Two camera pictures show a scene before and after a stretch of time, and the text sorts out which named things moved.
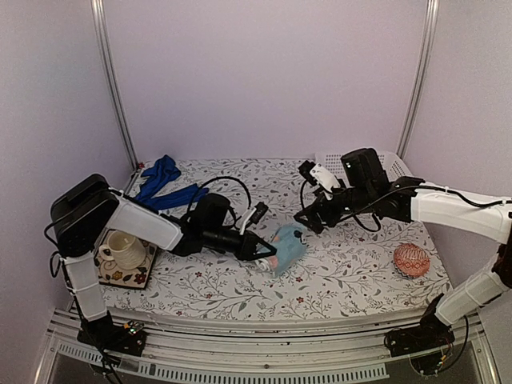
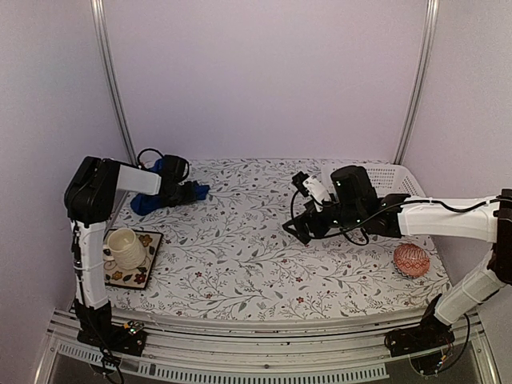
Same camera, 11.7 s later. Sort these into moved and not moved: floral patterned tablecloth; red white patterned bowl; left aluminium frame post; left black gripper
Moved: left black gripper
Not moved: red white patterned bowl; floral patterned tablecloth; left aluminium frame post
